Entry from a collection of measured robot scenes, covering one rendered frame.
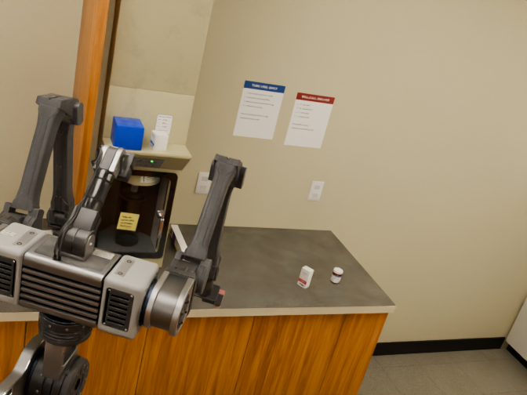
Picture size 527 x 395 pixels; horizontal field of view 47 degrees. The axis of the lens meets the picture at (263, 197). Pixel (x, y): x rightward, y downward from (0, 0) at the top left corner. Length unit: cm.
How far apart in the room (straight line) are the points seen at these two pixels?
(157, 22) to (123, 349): 126
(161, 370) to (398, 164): 170
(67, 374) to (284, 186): 178
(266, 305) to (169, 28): 117
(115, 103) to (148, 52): 22
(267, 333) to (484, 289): 209
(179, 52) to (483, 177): 219
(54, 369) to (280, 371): 140
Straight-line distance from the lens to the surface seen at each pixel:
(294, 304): 261
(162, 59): 226
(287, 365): 284
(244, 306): 251
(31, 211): 179
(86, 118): 220
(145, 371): 261
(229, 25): 276
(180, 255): 169
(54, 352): 164
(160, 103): 231
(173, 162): 232
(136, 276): 147
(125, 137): 222
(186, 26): 225
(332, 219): 337
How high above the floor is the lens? 232
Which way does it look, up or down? 23 degrees down
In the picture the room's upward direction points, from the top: 15 degrees clockwise
